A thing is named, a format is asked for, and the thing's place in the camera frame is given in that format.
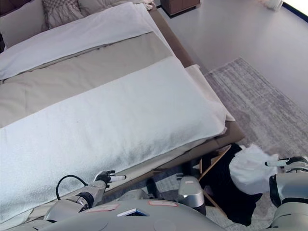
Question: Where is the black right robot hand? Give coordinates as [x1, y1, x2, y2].
[264, 156, 295, 169]

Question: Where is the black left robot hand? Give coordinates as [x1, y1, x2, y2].
[93, 169, 127, 189]

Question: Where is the white garment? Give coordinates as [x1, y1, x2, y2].
[228, 143, 281, 195]

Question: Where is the white terry bed throw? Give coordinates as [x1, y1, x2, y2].
[0, 56, 236, 222]

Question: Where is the black cloth in basket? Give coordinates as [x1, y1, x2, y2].
[203, 142, 263, 227]

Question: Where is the bed with white blanket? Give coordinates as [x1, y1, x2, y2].
[0, 0, 246, 231]

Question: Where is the silver left robot leg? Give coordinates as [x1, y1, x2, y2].
[119, 177, 160, 201]

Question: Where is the silver robot leg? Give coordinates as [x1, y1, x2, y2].
[176, 174, 208, 217]
[119, 177, 160, 201]

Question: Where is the grey striped rug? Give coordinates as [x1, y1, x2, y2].
[115, 57, 308, 231]

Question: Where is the silver robot torso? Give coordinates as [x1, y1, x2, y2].
[30, 199, 267, 231]

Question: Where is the silver right robot leg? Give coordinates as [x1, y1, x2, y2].
[176, 174, 208, 217]

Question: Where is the beige duvet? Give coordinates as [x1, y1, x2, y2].
[0, 29, 236, 225]

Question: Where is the white folded top sheet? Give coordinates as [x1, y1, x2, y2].
[0, 1, 169, 81]

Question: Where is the patterned beige pillow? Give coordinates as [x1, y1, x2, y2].
[41, 0, 85, 31]

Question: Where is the plain cream pillow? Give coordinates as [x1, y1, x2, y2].
[77, 0, 136, 17]
[0, 1, 48, 50]

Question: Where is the cream crumpled cloth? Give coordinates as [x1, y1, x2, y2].
[133, 0, 155, 11]

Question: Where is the brown wooden nightstand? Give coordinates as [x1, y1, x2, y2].
[159, 0, 201, 17]

